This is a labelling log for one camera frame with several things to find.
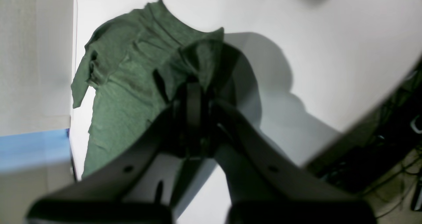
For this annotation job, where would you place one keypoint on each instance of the dark green long-sleeve shirt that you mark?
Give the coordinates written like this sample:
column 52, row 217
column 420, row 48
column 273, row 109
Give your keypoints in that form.
column 136, row 63

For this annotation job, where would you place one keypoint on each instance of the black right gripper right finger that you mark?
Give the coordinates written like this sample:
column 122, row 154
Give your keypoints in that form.
column 265, row 187

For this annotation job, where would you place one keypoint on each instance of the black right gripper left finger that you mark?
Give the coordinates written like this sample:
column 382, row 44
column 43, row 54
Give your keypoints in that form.
column 137, row 186

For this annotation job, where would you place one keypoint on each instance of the grey cardboard sheet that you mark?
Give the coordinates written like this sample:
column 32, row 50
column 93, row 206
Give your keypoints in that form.
column 37, row 64

